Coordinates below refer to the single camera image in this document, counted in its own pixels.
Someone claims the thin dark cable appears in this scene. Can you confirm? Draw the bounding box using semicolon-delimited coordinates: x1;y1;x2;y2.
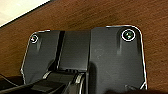
0;74;25;92

